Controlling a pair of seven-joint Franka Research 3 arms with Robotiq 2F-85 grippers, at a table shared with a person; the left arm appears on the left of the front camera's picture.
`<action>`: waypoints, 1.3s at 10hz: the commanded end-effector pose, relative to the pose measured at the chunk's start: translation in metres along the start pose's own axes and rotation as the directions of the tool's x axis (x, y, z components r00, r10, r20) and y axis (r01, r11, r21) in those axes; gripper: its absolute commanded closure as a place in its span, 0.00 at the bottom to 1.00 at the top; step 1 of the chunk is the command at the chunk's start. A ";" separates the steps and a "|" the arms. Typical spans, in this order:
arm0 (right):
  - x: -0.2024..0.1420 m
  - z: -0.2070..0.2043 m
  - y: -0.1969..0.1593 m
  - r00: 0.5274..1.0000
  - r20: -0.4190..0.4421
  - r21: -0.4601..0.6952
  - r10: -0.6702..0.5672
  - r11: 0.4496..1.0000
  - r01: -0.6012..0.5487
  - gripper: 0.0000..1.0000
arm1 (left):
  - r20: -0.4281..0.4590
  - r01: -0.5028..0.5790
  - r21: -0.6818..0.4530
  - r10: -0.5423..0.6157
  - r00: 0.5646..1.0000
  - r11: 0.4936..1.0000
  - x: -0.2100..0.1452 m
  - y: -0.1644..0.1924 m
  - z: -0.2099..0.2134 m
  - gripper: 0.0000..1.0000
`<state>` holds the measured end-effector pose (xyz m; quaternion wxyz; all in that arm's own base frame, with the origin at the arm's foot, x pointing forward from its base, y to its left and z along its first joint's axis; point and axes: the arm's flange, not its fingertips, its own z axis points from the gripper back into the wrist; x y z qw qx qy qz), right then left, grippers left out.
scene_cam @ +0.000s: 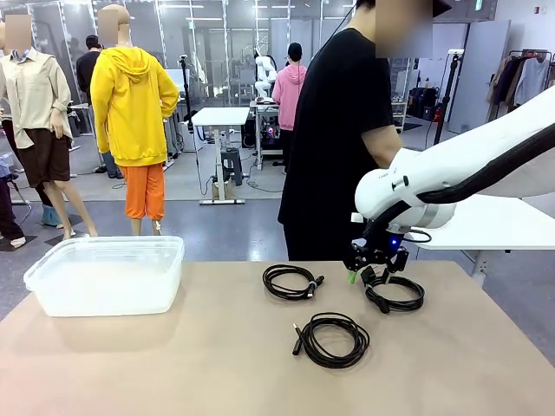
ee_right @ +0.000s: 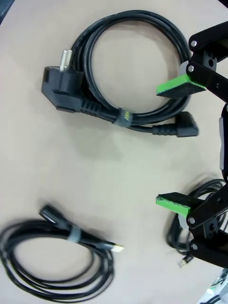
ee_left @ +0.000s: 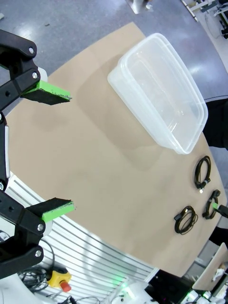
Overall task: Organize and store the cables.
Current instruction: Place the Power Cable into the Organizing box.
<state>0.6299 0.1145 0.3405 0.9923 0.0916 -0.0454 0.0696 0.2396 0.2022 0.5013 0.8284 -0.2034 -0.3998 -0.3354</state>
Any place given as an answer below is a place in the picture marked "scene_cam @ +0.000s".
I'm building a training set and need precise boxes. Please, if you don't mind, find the black braided USB cable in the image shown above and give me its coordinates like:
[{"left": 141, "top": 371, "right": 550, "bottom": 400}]
[{"left": 262, "top": 263, "right": 325, "bottom": 301}]

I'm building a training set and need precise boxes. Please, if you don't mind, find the mannequin in yellow hoodie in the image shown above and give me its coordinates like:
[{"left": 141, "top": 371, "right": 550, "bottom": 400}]
[{"left": 89, "top": 3, "right": 180, "bottom": 237}]

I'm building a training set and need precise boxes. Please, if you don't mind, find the grey plastic stool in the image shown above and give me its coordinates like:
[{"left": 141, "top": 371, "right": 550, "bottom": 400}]
[{"left": 219, "top": 146, "right": 245, "bottom": 187}]

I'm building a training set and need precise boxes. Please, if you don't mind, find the white standing desk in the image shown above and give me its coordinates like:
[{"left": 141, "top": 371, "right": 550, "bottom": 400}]
[{"left": 190, "top": 107, "right": 251, "bottom": 205}]

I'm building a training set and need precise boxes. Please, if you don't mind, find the mannequin in beige shirt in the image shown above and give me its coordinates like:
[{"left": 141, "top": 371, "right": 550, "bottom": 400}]
[{"left": 0, "top": 12, "right": 99, "bottom": 242}]

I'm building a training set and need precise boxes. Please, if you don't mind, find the grey door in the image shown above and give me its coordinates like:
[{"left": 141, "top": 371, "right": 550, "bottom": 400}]
[{"left": 447, "top": 19, "right": 513, "bottom": 134}]

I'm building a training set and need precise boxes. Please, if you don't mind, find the black camera tripod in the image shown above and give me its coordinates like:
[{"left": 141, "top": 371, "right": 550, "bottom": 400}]
[{"left": 180, "top": 54, "right": 196, "bottom": 131}]

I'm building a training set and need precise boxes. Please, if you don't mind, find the black USB extension cable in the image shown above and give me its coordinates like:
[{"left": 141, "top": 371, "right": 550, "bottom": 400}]
[{"left": 292, "top": 312, "right": 371, "bottom": 369}]

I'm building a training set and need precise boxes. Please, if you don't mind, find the black clothes rack with garments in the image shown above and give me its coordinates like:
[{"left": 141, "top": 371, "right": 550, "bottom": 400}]
[{"left": 485, "top": 49, "right": 555, "bottom": 122}]

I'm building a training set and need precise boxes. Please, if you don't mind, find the black equipment cart with electronics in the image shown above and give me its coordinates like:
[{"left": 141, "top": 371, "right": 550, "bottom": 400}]
[{"left": 250, "top": 99, "right": 287, "bottom": 170}]

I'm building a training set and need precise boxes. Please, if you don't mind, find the black stand with white top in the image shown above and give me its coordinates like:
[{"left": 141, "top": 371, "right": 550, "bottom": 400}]
[{"left": 433, "top": 49, "right": 465, "bottom": 146}]

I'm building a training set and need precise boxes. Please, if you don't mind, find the background person in black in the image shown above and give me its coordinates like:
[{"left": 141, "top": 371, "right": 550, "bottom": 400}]
[{"left": 76, "top": 34, "right": 125, "bottom": 179}]

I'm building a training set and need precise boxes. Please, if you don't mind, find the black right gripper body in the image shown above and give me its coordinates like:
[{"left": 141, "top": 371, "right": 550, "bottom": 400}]
[{"left": 351, "top": 218, "right": 411, "bottom": 263}]

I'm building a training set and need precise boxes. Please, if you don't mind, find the black power cable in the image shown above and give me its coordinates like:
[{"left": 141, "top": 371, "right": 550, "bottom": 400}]
[{"left": 362, "top": 266, "right": 426, "bottom": 314}]

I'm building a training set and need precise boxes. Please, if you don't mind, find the person's right forearm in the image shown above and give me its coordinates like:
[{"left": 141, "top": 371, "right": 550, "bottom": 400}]
[{"left": 361, "top": 125, "right": 402, "bottom": 170}]

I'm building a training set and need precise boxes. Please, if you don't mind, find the background person in pink hoodie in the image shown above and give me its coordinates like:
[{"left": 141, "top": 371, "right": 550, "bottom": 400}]
[{"left": 271, "top": 42, "right": 309, "bottom": 174}]

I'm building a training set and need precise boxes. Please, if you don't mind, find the translucent plastic storage container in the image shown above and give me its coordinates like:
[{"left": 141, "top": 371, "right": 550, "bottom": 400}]
[{"left": 23, "top": 236, "right": 186, "bottom": 317}]

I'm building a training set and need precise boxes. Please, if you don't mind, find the white shoe shelf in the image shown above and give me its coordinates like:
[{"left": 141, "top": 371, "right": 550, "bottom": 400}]
[{"left": 389, "top": 101, "right": 408, "bottom": 133}]

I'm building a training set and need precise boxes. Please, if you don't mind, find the black arm cable sleeve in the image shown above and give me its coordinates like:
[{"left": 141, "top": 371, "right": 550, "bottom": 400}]
[{"left": 363, "top": 123, "right": 555, "bottom": 248}]

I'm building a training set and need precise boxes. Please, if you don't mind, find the person in black t-shirt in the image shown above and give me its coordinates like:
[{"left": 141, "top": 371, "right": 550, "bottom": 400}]
[{"left": 277, "top": 0, "right": 454, "bottom": 262}]

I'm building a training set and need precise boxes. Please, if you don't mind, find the large white table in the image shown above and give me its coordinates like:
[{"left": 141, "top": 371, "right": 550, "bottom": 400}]
[{"left": 407, "top": 193, "right": 555, "bottom": 287}]

